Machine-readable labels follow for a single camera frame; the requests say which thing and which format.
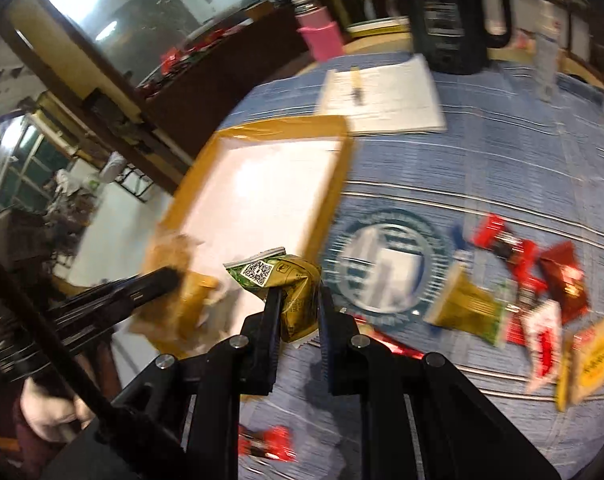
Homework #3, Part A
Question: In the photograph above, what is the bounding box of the blue plaid tablecloth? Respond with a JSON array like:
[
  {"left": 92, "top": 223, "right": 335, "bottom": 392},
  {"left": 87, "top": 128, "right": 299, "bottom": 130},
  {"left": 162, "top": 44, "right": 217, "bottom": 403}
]
[{"left": 117, "top": 52, "right": 604, "bottom": 480}]

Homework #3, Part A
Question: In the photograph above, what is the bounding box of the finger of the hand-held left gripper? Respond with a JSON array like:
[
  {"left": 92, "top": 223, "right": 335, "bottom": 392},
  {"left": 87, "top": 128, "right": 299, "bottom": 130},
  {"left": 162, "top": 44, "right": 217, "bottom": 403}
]
[{"left": 47, "top": 266, "right": 181, "bottom": 333}]

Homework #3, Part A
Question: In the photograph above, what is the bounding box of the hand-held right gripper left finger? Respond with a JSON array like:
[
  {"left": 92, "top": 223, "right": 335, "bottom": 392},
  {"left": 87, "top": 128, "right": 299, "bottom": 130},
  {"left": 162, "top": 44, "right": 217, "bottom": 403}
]
[{"left": 109, "top": 285, "right": 285, "bottom": 480}]

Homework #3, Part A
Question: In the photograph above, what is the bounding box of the pink bottle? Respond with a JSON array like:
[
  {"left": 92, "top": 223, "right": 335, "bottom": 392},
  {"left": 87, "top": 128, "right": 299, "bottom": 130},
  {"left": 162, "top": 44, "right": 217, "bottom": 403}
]
[{"left": 291, "top": 0, "right": 345, "bottom": 61}]

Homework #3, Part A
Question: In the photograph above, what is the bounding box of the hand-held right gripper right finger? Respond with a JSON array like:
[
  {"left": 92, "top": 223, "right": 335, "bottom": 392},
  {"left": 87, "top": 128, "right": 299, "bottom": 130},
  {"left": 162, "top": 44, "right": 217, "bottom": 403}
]
[{"left": 318, "top": 284, "right": 562, "bottom": 480}]

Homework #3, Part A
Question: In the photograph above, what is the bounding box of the yellow rimmed white tray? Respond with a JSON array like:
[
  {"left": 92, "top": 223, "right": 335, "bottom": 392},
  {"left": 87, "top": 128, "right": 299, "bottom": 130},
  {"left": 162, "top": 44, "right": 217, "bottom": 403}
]
[{"left": 127, "top": 115, "right": 357, "bottom": 358}]

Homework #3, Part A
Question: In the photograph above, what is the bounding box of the white paper notebook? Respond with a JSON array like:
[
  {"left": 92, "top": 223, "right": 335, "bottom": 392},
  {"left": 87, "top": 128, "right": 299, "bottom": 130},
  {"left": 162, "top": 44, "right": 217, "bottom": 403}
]
[{"left": 316, "top": 54, "right": 447, "bottom": 136}]

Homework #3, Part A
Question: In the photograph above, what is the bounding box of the red candy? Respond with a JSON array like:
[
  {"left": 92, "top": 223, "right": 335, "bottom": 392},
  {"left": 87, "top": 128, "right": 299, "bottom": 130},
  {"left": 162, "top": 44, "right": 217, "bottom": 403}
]
[
  {"left": 238, "top": 425, "right": 297, "bottom": 462},
  {"left": 472, "top": 213, "right": 547, "bottom": 293},
  {"left": 362, "top": 327, "right": 425, "bottom": 360},
  {"left": 504, "top": 292, "right": 530, "bottom": 347}
]

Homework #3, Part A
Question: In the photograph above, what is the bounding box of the white red snack packet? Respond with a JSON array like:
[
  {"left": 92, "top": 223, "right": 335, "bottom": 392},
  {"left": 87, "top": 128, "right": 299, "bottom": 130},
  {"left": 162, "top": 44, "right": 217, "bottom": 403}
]
[{"left": 522, "top": 300, "right": 565, "bottom": 395}]

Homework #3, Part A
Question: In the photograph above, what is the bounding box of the yellow green book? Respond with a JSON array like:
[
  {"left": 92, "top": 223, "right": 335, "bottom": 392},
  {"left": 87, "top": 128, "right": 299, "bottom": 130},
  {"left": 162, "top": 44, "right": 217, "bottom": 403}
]
[{"left": 346, "top": 16, "right": 413, "bottom": 41}]

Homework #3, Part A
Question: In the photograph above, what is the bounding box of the dark wooden cabinet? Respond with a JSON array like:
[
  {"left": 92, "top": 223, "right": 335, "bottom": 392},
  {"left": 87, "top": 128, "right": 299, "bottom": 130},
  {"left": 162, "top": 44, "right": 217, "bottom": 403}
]
[{"left": 132, "top": 5, "right": 313, "bottom": 196}]

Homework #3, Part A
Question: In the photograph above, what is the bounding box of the white plastic bag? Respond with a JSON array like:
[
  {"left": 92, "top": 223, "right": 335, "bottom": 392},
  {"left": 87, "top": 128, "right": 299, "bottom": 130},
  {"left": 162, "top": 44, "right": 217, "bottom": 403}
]
[{"left": 99, "top": 152, "right": 128, "bottom": 183}]

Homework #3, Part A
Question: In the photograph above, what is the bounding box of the dark red snack packet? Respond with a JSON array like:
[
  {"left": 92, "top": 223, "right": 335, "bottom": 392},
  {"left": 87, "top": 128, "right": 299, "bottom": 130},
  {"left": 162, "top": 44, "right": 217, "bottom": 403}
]
[{"left": 536, "top": 240, "right": 590, "bottom": 323}]

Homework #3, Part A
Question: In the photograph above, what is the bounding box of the clear plastic bottle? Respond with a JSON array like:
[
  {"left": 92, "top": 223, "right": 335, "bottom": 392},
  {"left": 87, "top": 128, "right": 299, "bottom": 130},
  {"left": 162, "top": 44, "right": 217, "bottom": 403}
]
[{"left": 532, "top": 0, "right": 565, "bottom": 103}]

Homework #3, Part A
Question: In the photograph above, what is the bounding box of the person's left hand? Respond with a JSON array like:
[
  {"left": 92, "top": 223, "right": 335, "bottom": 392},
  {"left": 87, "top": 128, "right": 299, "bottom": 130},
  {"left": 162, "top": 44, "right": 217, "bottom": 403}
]
[{"left": 19, "top": 377, "right": 95, "bottom": 443}]

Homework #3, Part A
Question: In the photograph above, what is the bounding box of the yellow snack packet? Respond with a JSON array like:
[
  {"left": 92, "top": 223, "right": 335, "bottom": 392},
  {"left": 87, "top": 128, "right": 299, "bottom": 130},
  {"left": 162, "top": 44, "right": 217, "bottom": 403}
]
[{"left": 554, "top": 302, "right": 604, "bottom": 413}]

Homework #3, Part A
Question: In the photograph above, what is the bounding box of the green gold snack packet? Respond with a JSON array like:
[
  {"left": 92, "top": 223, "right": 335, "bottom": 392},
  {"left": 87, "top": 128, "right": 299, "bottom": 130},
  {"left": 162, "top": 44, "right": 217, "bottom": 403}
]
[
  {"left": 223, "top": 246, "right": 323, "bottom": 345},
  {"left": 424, "top": 260, "right": 512, "bottom": 348}
]

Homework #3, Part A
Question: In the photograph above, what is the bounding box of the black kettle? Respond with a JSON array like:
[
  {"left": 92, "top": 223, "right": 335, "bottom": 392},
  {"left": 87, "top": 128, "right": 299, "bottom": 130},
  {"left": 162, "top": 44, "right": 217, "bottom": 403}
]
[{"left": 399, "top": 0, "right": 512, "bottom": 76}]

